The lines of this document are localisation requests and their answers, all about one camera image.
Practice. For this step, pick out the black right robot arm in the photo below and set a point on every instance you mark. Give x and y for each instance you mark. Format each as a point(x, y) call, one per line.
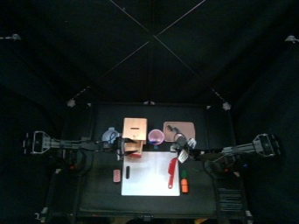
point(240, 148)

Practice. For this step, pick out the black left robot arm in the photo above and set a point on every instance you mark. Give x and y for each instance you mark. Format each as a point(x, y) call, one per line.
point(65, 143)

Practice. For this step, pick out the pink square plastic plate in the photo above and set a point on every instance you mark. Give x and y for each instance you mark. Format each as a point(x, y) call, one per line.
point(187, 129)

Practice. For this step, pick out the white cutting board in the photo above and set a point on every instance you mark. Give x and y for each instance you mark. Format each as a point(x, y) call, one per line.
point(149, 178)

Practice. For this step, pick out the wooden box with red face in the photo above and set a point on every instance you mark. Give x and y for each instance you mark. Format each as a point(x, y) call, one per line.
point(135, 128)

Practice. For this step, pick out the blue plastic utensil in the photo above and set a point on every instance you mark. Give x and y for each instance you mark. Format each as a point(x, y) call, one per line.
point(155, 142)

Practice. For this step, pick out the salmon nigiri toy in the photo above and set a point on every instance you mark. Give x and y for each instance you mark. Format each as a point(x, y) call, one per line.
point(116, 176)

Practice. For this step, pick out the orange toy carrot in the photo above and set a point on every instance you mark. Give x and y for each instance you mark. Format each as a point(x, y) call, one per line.
point(184, 185)

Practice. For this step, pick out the silver frame clamp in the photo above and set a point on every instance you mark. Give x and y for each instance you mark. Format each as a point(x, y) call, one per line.
point(291, 38)
point(13, 37)

